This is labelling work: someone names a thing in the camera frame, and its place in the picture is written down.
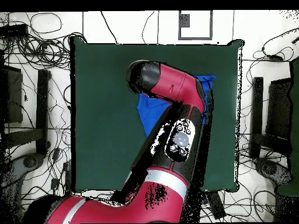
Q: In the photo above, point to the dark green table cloth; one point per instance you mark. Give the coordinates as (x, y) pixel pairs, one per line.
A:
(105, 140)

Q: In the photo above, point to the black stand frame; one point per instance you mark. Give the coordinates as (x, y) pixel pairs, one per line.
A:
(257, 105)
(42, 105)

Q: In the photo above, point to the black power adapter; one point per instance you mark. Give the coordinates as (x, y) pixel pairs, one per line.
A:
(56, 154)
(55, 183)

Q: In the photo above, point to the green cloth on side table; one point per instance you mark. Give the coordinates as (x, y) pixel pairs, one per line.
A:
(294, 116)

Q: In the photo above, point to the black power strip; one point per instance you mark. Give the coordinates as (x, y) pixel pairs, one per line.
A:
(67, 175)
(216, 205)
(14, 30)

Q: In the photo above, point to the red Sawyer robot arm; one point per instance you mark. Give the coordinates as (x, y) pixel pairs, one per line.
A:
(168, 84)

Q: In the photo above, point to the blue printed t-shirt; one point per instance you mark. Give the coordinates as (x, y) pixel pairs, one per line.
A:
(151, 112)

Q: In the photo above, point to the black box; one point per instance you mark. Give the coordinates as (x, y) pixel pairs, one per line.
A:
(279, 107)
(11, 93)

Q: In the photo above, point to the dark square floor tag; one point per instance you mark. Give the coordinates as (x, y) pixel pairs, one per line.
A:
(184, 20)

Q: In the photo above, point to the gray office chair base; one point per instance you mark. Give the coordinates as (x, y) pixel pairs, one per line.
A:
(30, 161)
(271, 169)

